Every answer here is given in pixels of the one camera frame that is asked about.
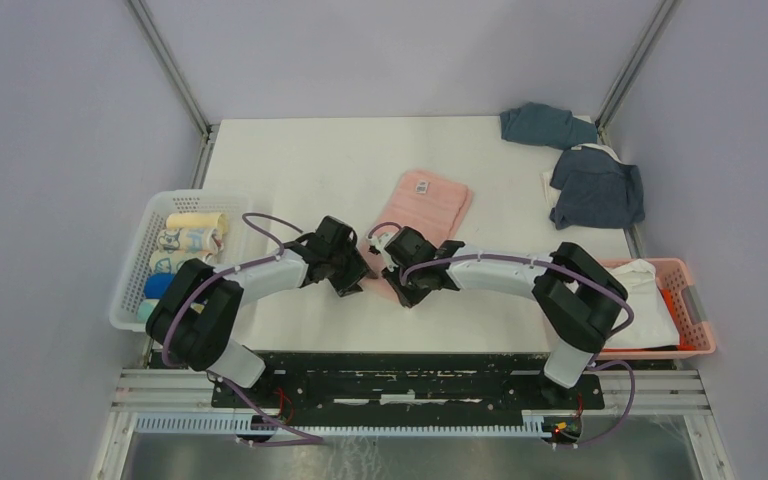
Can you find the white cable duct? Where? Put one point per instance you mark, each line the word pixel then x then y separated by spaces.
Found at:
pixel 245 424

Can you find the dark blue towel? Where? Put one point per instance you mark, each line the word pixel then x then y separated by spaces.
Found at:
pixel 596 190

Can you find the patterned rolled towel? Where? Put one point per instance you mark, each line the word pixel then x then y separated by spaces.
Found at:
pixel 170 262
pixel 190 240

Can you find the pink plastic basket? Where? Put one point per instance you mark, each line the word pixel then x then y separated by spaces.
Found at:
pixel 673 274

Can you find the pink towel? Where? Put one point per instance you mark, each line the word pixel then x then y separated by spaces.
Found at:
pixel 428 203

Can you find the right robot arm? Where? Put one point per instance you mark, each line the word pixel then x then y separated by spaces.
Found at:
pixel 584 303

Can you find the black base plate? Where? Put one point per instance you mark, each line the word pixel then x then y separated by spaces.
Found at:
pixel 414 389

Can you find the blue rolled towel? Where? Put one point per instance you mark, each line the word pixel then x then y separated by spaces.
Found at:
pixel 156 285

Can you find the white towel in basket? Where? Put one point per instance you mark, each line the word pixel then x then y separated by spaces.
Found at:
pixel 652 326

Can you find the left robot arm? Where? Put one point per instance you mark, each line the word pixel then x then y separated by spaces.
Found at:
pixel 194 319

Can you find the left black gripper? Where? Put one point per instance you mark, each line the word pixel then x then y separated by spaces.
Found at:
pixel 357 269

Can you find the teal blue towel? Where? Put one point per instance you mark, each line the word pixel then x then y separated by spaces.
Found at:
pixel 538 124

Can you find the orange item in basket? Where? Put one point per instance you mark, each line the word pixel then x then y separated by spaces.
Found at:
pixel 683 344

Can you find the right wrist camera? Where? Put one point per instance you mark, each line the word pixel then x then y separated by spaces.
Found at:
pixel 377 246

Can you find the white plastic basket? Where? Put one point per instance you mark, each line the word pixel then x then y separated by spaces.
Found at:
pixel 129 293

